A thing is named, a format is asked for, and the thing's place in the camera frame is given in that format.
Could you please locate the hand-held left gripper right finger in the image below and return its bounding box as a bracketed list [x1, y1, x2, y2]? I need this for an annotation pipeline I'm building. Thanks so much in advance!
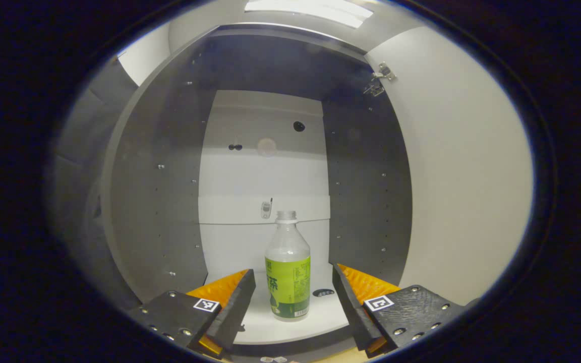
[332, 263, 468, 359]

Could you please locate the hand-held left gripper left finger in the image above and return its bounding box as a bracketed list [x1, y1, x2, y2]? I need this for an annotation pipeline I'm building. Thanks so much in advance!
[128, 269, 257, 359]

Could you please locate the clear bottle with green label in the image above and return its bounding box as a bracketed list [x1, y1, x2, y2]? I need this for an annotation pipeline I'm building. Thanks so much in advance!
[264, 210, 312, 322]

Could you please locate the dark grey cabinet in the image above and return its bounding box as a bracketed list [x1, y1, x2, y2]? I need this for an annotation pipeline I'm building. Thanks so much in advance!
[100, 23, 415, 361]

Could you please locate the white cabinet shelf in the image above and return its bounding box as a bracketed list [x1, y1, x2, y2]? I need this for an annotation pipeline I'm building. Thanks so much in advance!
[204, 265, 354, 346]

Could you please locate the metal door hinge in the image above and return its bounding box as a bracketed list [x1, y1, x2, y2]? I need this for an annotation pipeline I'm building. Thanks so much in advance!
[364, 62, 397, 96]

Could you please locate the large ceiling light panel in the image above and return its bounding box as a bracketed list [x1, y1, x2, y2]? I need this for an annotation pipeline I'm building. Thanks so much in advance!
[244, 0, 374, 29]

